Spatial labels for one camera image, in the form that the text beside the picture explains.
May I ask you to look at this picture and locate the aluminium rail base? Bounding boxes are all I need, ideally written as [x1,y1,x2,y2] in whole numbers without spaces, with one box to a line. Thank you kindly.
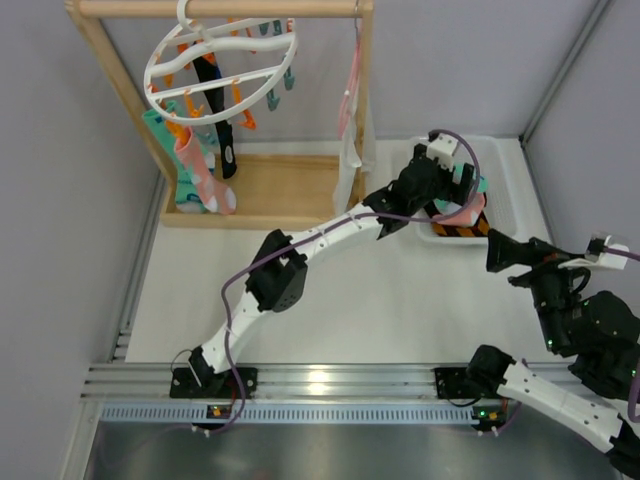
[79,362,626,426]

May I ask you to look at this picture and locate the pink sock green patch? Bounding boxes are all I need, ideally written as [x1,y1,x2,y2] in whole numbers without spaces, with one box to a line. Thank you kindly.
[425,193,486,227]

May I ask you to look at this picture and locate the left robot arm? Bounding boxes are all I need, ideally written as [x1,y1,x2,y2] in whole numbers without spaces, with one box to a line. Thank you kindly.
[170,144,474,399]

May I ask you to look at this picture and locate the wooden clothes rack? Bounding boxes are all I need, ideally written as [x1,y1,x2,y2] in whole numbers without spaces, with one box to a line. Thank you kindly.
[65,1,374,231]

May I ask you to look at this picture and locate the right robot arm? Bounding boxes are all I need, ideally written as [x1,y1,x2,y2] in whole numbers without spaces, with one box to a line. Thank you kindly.
[466,229,639,479]

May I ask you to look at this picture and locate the black sock grey patch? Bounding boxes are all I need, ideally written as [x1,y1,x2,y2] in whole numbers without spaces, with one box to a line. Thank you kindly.
[192,54,240,180]

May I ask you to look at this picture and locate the purple cable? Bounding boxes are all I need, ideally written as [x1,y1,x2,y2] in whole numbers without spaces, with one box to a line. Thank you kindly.
[219,129,482,436]
[469,234,640,436]

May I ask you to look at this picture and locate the white plastic basket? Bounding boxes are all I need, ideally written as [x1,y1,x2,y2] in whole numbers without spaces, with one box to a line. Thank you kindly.
[413,136,523,247]

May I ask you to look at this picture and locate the mint green sock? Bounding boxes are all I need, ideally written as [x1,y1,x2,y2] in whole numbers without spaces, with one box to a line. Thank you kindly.
[434,163,477,215]
[142,109,221,214]

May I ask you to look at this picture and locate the argyle black orange sock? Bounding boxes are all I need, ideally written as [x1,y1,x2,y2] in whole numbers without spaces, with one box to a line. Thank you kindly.
[431,213,490,238]

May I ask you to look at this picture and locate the white round clip hanger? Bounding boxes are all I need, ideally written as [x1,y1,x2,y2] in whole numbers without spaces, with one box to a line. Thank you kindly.
[143,1,299,129]

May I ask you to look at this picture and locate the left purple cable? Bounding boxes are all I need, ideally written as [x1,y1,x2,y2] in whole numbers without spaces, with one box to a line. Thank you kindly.
[219,129,482,436]

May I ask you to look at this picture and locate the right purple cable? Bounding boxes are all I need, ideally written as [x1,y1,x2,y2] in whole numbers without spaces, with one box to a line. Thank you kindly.
[469,234,640,436]

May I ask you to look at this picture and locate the white cloth on hanger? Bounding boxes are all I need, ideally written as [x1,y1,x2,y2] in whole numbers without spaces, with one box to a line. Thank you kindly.
[333,90,376,216]

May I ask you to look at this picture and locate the pink wire hanger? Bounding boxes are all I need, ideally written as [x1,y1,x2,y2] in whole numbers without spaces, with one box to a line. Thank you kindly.
[338,17,361,139]

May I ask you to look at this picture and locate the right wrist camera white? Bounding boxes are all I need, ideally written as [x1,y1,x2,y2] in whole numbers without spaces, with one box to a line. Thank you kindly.
[584,232,631,271]

